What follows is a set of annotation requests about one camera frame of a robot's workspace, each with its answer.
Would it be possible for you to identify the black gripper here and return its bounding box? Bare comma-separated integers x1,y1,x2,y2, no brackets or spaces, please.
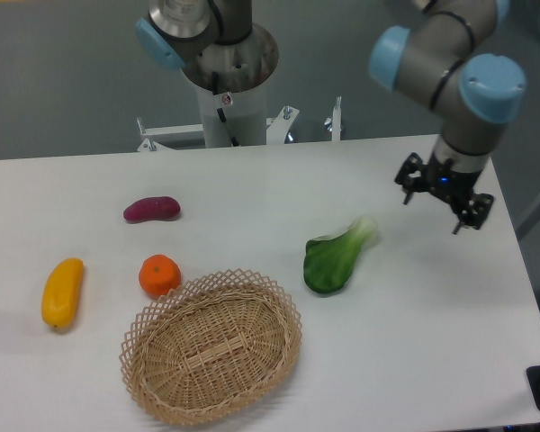
394,136,494,235

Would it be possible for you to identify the green bok choy vegetable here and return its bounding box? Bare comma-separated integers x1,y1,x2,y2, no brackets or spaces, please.
302,215,378,295

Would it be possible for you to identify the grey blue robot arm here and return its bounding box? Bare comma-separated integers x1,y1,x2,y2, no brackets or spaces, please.
135,1,527,229

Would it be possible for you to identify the woven wicker basket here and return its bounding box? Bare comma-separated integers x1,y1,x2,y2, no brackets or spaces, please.
119,269,302,426

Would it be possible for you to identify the orange tangerine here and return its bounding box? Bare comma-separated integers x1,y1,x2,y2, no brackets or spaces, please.
139,254,182,297

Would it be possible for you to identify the purple sweet potato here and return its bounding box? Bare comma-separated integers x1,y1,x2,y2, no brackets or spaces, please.
122,196,181,223

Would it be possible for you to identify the yellow mango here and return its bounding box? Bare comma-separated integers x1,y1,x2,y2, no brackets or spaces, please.
40,257,85,330

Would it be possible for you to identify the white metal base frame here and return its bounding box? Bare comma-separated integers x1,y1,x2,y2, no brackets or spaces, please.
135,95,346,153

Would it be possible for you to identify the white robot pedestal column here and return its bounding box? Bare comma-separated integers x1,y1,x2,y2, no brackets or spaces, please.
195,86,266,149

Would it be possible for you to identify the black cable on pedestal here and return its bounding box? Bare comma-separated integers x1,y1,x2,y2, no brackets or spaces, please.
211,70,243,148

